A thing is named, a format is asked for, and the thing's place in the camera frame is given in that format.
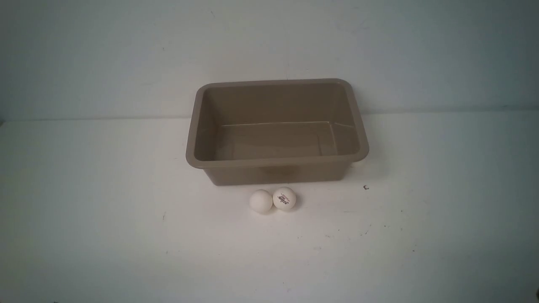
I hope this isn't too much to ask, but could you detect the brown plastic bin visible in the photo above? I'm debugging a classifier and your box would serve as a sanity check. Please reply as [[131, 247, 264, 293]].
[[186, 78, 369, 186]]

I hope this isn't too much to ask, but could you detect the white table-tennis ball blue logo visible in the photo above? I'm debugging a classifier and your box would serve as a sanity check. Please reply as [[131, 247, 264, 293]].
[[272, 187, 297, 211]]

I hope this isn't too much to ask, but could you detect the plain white table-tennis ball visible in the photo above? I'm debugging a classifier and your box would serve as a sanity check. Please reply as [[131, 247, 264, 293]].
[[248, 189, 273, 214]]

